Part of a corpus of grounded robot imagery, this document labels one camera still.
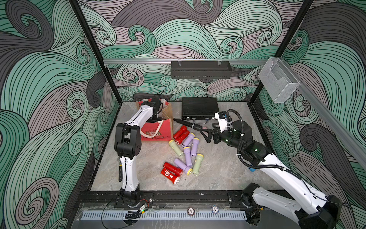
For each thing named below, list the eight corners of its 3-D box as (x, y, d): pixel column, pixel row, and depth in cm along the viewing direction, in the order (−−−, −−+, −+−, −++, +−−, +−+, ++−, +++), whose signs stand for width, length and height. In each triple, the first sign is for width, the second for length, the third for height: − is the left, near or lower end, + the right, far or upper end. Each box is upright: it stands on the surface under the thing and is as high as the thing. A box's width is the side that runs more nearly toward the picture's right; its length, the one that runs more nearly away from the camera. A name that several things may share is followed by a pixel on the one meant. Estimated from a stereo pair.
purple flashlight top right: (189, 155, 91) (189, 153, 89) (193, 138, 99) (193, 137, 97) (196, 157, 90) (196, 155, 88) (199, 140, 98) (199, 138, 96)
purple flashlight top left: (182, 146, 94) (182, 145, 92) (189, 133, 101) (190, 131, 99) (187, 149, 92) (188, 147, 91) (195, 135, 99) (195, 134, 98)
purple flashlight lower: (172, 164, 87) (172, 162, 85) (176, 159, 89) (176, 157, 87) (189, 176, 82) (189, 174, 80) (192, 170, 84) (193, 169, 82)
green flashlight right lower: (190, 172, 85) (190, 170, 82) (196, 154, 92) (197, 152, 89) (198, 175, 83) (198, 173, 81) (203, 157, 91) (204, 155, 88)
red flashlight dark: (163, 167, 86) (162, 165, 83) (165, 163, 88) (165, 160, 85) (180, 177, 83) (180, 175, 80) (182, 172, 85) (182, 170, 81)
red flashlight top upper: (172, 136, 100) (172, 135, 98) (183, 126, 106) (183, 124, 104) (176, 140, 98) (176, 138, 96) (187, 129, 104) (187, 127, 102)
